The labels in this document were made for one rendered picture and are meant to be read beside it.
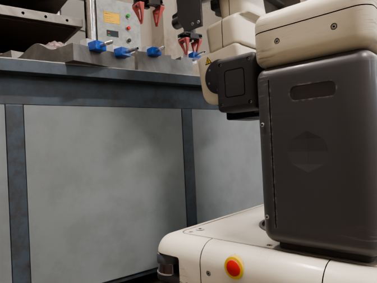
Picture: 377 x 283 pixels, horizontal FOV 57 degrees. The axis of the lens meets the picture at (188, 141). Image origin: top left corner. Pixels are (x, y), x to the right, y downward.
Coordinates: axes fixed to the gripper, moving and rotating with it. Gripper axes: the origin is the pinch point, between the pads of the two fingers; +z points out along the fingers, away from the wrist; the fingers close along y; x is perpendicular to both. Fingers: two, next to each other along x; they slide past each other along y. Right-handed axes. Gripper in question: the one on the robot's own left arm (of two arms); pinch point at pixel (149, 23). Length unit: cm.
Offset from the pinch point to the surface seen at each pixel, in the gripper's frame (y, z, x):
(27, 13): 29, -24, -79
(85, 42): 29.9, 13.8, 10.6
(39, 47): 40.6, 13.1, -4.1
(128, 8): -34, -40, -86
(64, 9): -79, -140, -370
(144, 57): 4.2, 14.5, 2.3
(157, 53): 0.0, 13.1, 5.4
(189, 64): -17.3, 15.5, 2.1
